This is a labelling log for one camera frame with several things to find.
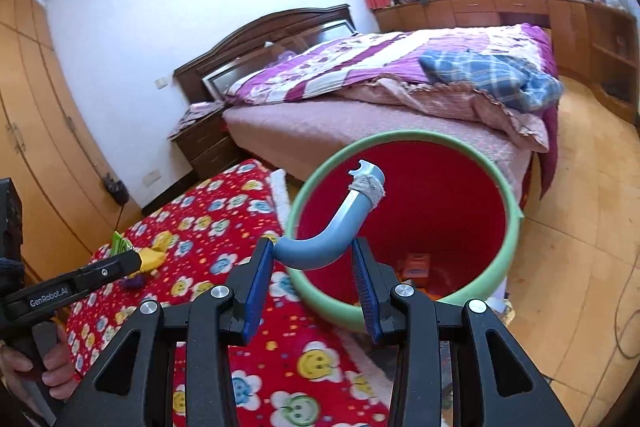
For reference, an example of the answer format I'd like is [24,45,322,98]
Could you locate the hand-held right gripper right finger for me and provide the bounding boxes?
[350,238,576,427]

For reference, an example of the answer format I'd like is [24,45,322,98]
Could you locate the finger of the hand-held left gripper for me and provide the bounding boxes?
[75,249,143,295]

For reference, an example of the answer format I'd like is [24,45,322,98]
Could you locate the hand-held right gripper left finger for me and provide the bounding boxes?
[52,237,276,427]

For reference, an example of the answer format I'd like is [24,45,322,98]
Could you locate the small yellow foam fruit net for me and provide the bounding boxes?
[137,247,168,272]

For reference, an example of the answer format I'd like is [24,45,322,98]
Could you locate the orange packet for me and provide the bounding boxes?
[398,253,432,280]

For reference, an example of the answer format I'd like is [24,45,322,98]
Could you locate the blue curved plastic pipe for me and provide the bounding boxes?
[274,160,387,270]

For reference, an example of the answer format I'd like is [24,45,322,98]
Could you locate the red bin with green rim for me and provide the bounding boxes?
[286,130,523,334]

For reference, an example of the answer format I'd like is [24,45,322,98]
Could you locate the person's left hand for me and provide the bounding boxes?
[0,324,76,415]

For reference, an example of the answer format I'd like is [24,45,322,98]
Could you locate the red flower printed blanket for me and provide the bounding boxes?
[65,158,393,427]

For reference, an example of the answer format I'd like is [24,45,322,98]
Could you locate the dark wooden nightstand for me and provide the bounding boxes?
[167,104,231,180]

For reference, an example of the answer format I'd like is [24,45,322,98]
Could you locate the wooden wardrobe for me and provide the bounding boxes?
[0,0,143,288]

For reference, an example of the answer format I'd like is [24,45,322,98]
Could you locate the bed with pink sheet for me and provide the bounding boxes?
[222,99,538,228]

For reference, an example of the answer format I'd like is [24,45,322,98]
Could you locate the patterned cloth on nightstand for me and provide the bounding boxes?
[177,101,226,132]

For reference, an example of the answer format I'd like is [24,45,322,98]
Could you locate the pink ruffled bedspread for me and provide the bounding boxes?
[340,77,551,154]

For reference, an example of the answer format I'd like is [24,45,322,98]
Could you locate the bed with purple bedding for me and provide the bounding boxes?
[223,23,563,152]

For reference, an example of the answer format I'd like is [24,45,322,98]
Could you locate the dark wooden headboard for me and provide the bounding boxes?
[172,4,357,105]

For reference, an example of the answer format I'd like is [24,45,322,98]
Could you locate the blue plaid cloth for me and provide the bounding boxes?
[419,49,565,114]

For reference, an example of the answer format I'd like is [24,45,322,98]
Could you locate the wooden window cabinets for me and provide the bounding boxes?
[372,0,640,122]

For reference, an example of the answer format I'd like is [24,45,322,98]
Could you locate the black wall charger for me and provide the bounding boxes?
[102,174,130,202]

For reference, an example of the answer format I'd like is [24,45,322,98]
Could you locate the floor cable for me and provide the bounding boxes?
[612,257,640,358]

